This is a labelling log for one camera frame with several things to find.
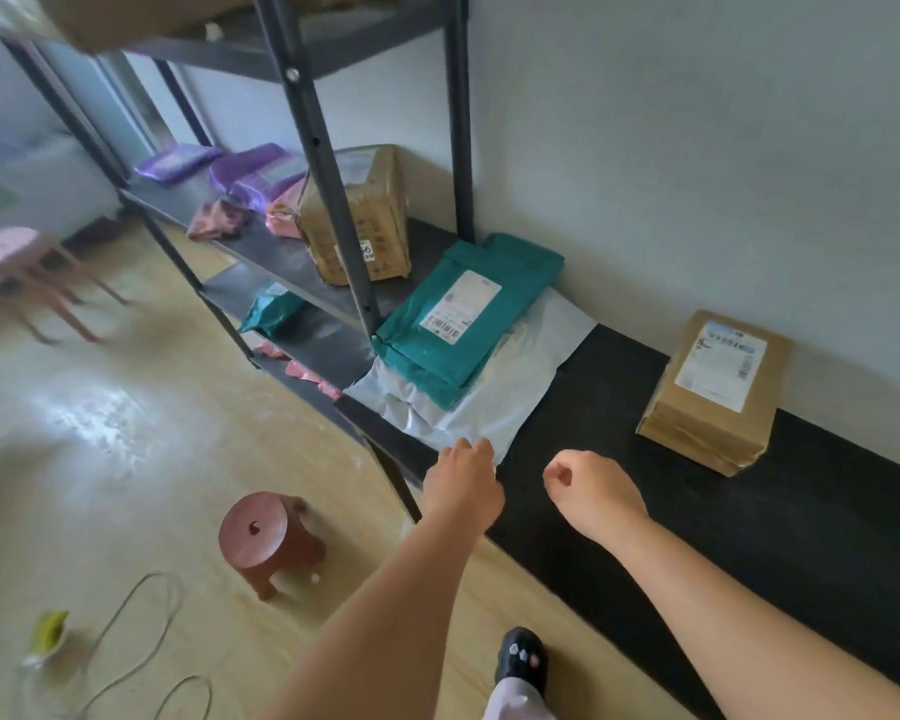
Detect person's left hand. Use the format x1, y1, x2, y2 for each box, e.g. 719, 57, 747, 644
422, 438, 506, 537

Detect thin grey floor cable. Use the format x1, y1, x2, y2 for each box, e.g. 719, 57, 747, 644
14, 569, 215, 720

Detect pink seat wooden stool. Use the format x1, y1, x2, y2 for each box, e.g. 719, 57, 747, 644
0, 225, 130, 346

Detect bulky taped cardboard box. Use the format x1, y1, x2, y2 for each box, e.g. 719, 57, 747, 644
293, 144, 412, 287

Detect person's right hand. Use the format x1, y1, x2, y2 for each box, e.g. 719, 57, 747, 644
543, 449, 650, 548

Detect black low metal table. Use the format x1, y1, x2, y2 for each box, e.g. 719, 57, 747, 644
333, 321, 900, 720

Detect person's right forearm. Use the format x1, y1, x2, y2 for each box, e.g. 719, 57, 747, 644
607, 509, 900, 720

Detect person's beige trousers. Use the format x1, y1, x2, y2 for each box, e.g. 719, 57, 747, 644
483, 678, 556, 720

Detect dark patterned slipper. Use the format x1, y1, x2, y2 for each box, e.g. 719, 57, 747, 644
492, 627, 550, 698

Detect person's left forearm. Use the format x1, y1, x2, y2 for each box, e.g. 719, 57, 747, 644
258, 516, 496, 720

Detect small brown cardboard box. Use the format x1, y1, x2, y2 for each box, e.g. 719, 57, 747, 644
635, 309, 795, 479

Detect yellow-green small object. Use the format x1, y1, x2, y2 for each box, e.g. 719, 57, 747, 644
29, 609, 71, 657

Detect white mailer bag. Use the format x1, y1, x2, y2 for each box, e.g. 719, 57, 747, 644
343, 288, 600, 466

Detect black metal shelf rack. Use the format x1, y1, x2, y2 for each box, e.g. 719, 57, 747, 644
0, 0, 475, 518

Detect red-brown plastic stool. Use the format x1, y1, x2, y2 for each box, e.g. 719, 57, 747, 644
218, 492, 328, 602

